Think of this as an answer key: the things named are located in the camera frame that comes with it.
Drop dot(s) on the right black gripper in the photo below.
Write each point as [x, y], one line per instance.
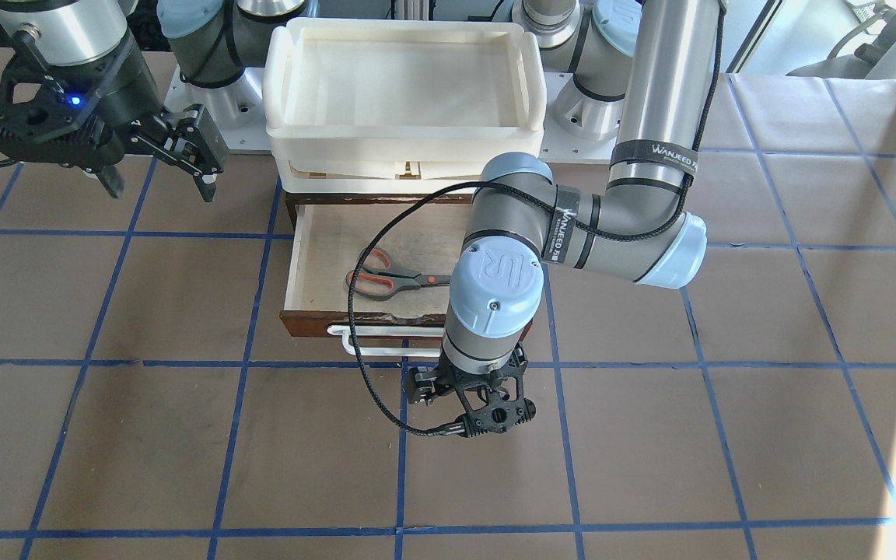
[125, 92]

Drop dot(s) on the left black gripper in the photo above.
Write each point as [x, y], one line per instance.
[422, 384]

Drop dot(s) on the white drawer handle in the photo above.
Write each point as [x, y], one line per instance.
[368, 334]

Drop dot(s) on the black orange scissors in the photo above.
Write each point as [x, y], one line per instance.
[381, 278]

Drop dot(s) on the wooden drawer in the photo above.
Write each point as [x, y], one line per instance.
[328, 241]

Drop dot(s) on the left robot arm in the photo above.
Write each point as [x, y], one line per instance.
[522, 218]

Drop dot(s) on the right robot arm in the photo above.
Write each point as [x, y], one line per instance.
[214, 42]

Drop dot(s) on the white plastic tray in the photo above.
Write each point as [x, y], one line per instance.
[398, 107]

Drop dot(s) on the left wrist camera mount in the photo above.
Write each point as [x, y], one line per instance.
[499, 413]

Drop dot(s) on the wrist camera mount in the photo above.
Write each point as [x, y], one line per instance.
[53, 114]
[499, 413]

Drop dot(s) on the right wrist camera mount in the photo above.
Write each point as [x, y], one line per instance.
[53, 114]

